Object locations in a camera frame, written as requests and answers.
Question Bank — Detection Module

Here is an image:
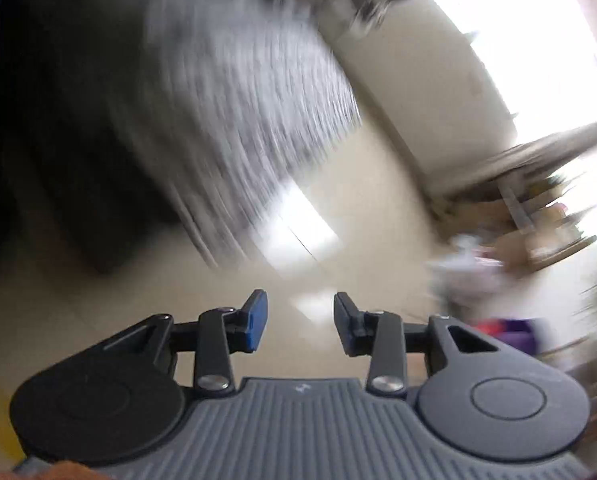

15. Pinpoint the cardboard boxes pile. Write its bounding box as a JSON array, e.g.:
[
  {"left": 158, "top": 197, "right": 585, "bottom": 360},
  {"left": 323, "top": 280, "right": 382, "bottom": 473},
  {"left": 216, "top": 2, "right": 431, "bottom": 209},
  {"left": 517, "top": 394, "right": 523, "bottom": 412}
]
[{"left": 423, "top": 159, "right": 597, "bottom": 311}]

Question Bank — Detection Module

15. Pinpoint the grey white patterned bedspread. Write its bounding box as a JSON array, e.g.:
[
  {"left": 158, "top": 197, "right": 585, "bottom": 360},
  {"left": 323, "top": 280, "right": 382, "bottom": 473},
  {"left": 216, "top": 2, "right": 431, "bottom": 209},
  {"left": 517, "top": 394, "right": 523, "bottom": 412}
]
[{"left": 110, "top": 0, "right": 361, "bottom": 264}]

